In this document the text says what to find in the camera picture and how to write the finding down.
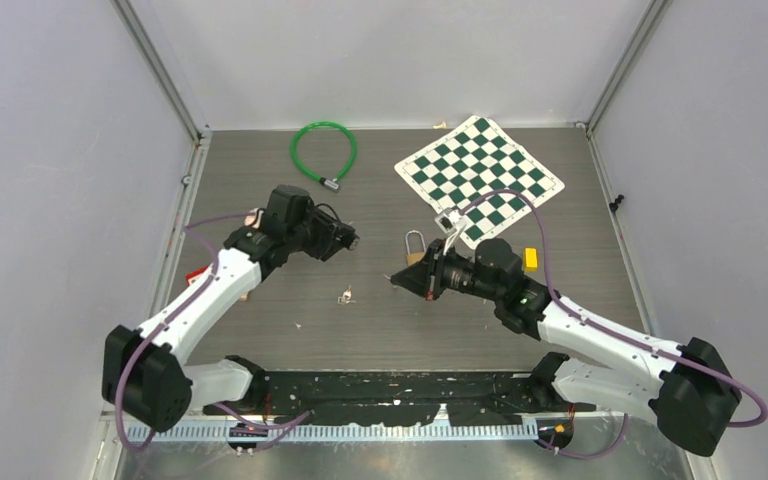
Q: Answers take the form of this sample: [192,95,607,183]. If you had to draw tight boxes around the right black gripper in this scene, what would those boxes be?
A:
[391,239,502,303]

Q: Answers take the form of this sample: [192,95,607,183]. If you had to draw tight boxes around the brass padlock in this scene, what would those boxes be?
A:
[404,230,427,266]

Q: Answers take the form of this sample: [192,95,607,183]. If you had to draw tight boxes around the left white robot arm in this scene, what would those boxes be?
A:
[102,185,359,433]

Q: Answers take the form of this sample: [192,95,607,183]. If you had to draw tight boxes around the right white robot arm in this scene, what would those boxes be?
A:
[390,239,742,457]

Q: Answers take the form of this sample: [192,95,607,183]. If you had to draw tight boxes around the small silver keys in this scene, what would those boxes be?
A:
[337,286,356,305]

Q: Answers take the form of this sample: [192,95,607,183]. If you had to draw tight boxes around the beige toy microphone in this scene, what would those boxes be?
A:
[243,208,262,229]

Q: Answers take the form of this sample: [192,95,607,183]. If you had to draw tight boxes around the yellow block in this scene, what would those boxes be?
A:
[523,247,539,272]

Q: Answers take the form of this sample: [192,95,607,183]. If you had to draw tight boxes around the green white chessboard mat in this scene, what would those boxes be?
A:
[394,115,565,213]

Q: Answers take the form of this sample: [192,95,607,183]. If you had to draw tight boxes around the red white toy calculator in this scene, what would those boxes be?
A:
[185,266,208,286]

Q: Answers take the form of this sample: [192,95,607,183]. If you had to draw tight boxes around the green cable bike lock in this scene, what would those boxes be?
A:
[289,121,359,193]

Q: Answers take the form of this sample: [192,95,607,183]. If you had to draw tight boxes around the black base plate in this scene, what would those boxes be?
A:
[228,370,596,427]

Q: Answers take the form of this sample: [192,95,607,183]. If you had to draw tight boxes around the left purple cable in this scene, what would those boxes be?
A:
[113,210,316,455]

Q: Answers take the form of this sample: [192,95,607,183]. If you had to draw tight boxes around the black wall knob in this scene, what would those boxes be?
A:
[609,194,625,213]

